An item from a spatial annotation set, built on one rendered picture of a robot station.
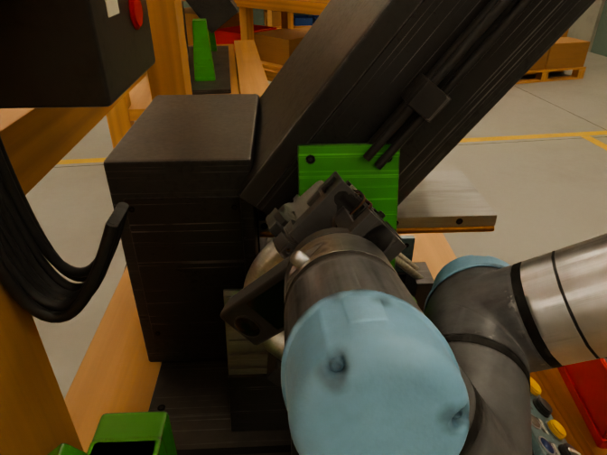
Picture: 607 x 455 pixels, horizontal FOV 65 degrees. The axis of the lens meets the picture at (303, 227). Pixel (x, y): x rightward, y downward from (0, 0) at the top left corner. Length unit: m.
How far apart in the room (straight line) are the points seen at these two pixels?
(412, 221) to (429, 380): 0.52
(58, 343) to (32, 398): 1.80
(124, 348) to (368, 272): 0.67
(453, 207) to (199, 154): 0.38
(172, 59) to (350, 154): 0.82
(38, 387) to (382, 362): 0.42
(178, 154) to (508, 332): 0.43
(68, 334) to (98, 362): 1.50
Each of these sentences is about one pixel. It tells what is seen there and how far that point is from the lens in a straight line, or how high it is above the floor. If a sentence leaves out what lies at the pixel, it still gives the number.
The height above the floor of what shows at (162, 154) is 1.24.
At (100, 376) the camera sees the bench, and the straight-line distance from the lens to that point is 0.85.
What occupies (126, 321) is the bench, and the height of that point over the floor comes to 0.88.
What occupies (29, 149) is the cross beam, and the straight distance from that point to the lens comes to 0.73.
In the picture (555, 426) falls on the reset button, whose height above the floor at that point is 0.94.
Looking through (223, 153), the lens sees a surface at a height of 1.24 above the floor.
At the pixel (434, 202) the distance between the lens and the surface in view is 0.74.
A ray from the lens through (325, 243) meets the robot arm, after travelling 0.30.
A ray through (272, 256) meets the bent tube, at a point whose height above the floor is 1.17.
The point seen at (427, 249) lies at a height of 0.90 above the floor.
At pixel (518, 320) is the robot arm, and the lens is 0.34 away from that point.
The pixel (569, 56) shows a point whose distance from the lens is 7.04.
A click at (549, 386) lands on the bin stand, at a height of 0.79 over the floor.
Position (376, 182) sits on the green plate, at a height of 1.23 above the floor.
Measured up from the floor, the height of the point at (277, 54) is 0.79.
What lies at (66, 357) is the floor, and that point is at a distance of 2.26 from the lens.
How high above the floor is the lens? 1.46
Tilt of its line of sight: 31 degrees down
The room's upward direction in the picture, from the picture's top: straight up
